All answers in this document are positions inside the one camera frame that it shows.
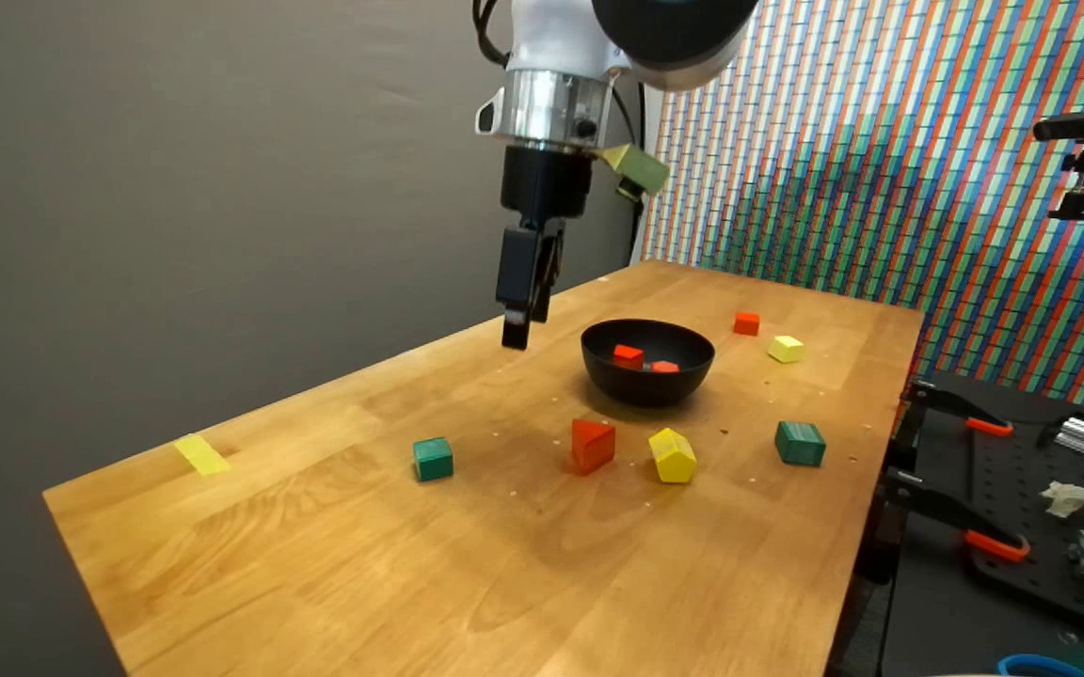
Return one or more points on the small green block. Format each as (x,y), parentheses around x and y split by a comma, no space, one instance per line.
(435,459)

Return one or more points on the black clamp orange handle far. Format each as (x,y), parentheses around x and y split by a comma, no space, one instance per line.
(926,395)

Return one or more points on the small red block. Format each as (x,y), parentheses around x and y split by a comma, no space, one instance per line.
(626,354)

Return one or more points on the black bowl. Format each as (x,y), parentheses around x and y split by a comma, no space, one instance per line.
(674,361)

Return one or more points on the pale yellow block far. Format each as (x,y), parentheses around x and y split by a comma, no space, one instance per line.
(784,349)

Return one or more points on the large yellow block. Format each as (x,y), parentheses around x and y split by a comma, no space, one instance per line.
(674,456)

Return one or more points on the orange-red block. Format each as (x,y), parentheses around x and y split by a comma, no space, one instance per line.
(748,320)

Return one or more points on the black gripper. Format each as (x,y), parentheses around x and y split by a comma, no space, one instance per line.
(543,191)

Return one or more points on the black perforated side table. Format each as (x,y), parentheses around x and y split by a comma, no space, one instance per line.
(930,607)

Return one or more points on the large red block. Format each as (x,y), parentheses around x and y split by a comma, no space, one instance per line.
(592,446)

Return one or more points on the blue scissors handle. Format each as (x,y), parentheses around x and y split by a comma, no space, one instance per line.
(1038,668)

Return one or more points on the black clamp orange handle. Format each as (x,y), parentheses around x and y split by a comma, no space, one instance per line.
(981,533)
(926,395)

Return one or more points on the black clamp orange handle near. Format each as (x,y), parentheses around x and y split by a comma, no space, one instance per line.
(981,533)

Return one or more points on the large green block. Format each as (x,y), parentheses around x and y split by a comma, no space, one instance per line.
(800,440)

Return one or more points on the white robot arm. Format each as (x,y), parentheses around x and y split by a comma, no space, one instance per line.
(557,67)

